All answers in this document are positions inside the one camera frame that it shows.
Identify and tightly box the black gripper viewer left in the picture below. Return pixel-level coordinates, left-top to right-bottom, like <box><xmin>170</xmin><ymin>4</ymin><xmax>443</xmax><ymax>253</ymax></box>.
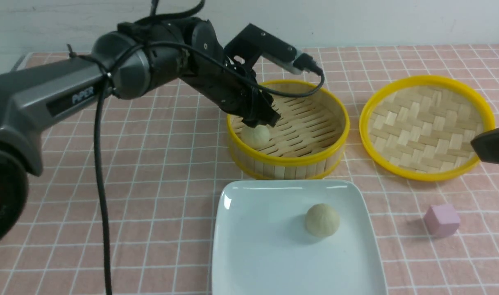
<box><xmin>181</xmin><ymin>54</ymin><xmax>281</xmax><ymax>128</ymax></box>

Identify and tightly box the steamed bun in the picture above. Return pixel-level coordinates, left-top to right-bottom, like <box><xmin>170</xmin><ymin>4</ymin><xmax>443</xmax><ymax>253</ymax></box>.
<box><xmin>304</xmin><ymin>203</ymin><xmax>340</xmax><ymax>238</ymax></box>
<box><xmin>240</xmin><ymin>125</ymin><xmax>270</xmax><ymax>150</ymax></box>

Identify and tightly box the black robot arm viewer right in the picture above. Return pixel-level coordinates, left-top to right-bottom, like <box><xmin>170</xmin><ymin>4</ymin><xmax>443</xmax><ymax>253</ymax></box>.
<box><xmin>470</xmin><ymin>101</ymin><xmax>499</xmax><ymax>165</ymax></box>

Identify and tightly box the white square plate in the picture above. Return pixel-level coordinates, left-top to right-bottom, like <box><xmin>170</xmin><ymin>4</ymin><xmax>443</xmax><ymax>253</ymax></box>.
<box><xmin>211</xmin><ymin>179</ymin><xmax>388</xmax><ymax>295</ymax></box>

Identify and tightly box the yellow rimmed bamboo steamer basket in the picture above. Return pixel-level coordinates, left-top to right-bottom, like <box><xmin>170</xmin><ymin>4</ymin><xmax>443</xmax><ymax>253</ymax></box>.
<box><xmin>226</xmin><ymin>89</ymin><xmax>350</xmax><ymax>180</ymax></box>

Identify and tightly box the pink checkered tablecloth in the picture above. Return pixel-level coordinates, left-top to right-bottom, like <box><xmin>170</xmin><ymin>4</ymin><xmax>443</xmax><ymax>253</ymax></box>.
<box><xmin>0</xmin><ymin>44</ymin><xmax>499</xmax><ymax>295</ymax></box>

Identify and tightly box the yellow rimmed woven steamer lid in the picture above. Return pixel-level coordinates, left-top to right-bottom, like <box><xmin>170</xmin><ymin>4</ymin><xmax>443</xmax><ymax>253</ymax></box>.
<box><xmin>359</xmin><ymin>75</ymin><xmax>495</xmax><ymax>182</ymax></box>

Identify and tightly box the pink cube block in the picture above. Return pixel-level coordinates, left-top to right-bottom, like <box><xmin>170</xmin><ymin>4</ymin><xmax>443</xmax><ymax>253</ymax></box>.
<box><xmin>423</xmin><ymin>204</ymin><xmax>460</xmax><ymax>238</ymax></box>

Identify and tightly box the wrist camera viewer left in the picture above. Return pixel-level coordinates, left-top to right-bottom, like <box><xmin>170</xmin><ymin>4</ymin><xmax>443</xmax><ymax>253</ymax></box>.
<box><xmin>224</xmin><ymin>24</ymin><xmax>323</xmax><ymax>77</ymax></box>

